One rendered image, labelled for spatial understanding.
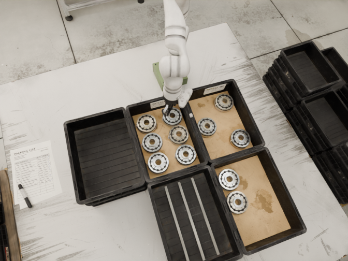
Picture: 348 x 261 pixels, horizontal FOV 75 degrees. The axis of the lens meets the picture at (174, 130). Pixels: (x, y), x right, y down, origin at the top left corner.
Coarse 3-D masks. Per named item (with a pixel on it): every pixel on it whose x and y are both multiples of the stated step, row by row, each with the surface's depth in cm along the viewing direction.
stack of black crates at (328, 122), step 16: (320, 96) 180; (336, 96) 176; (288, 112) 193; (304, 112) 176; (320, 112) 182; (336, 112) 181; (304, 128) 181; (320, 128) 165; (336, 128) 177; (304, 144) 186; (320, 144) 171; (336, 144) 161
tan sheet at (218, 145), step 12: (216, 96) 130; (192, 108) 126; (204, 108) 127; (216, 120) 124; (228, 120) 125; (240, 120) 125; (216, 132) 122; (228, 132) 122; (216, 144) 119; (228, 144) 120; (216, 156) 117
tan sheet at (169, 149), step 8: (152, 112) 124; (160, 112) 124; (136, 120) 122; (160, 120) 123; (136, 128) 120; (160, 128) 121; (168, 128) 121; (168, 144) 118; (192, 144) 119; (144, 152) 116; (160, 152) 116; (168, 152) 116; (168, 168) 113; (176, 168) 114; (152, 176) 112
